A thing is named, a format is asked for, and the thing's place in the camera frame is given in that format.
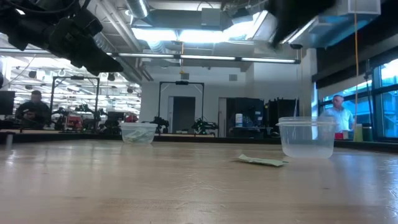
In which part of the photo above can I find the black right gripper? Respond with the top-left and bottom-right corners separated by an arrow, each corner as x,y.
266,0 -> 337,50

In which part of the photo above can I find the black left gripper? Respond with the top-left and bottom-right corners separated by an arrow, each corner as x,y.
48,17 -> 124,77

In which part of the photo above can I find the green sweetener packet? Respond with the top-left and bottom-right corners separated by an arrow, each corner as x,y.
236,154 -> 289,167

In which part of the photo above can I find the long ceiling light fixture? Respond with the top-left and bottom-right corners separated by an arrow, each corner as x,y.
0,48 -> 301,65

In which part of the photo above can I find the black cabinet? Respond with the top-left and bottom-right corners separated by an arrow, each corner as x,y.
267,98 -> 300,138
226,97 -> 266,138

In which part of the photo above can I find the small clear plastic bin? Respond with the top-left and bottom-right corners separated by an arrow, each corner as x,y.
119,121 -> 159,145

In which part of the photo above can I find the person in dark top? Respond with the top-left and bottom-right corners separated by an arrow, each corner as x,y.
15,90 -> 51,130

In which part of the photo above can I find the grey door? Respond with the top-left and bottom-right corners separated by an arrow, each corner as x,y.
172,96 -> 197,134

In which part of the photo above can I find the black computer monitor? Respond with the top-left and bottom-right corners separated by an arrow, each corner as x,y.
0,90 -> 16,116

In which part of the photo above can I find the person in light top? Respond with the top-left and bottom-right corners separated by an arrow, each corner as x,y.
320,94 -> 356,132

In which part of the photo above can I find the large clear plastic bin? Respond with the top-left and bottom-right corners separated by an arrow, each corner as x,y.
275,116 -> 338,159

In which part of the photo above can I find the background robot with green lights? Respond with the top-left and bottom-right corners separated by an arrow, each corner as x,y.
191,118 -> 219,135

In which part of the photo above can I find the yellow-green cup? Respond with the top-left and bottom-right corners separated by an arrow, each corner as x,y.
354,123 -> 364,142

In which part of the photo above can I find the dark green cup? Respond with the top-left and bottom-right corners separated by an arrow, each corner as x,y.
362,123 -> 373,142

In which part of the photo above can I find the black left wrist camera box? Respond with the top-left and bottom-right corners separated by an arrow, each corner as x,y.
73,8 -> 104,37

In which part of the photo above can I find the black metal frame stand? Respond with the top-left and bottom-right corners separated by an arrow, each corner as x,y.
158,81 -> 205,125
49,76 -> 100,131

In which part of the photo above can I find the silver ceiling duct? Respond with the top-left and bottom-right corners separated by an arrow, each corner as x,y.
126,0 -> 150,19

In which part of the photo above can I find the yellow hanging cord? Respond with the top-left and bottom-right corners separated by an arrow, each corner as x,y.
353,0 -> 359,125

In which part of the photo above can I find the grey metal post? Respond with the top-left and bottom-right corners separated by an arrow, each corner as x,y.
4,131 -> 15,150

